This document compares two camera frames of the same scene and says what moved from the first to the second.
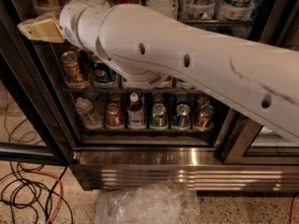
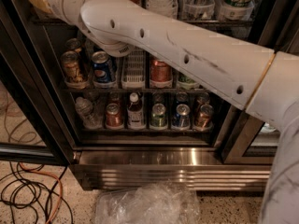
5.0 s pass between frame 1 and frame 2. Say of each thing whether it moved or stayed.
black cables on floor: stayed
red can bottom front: stayed
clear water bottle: stayed
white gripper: moved
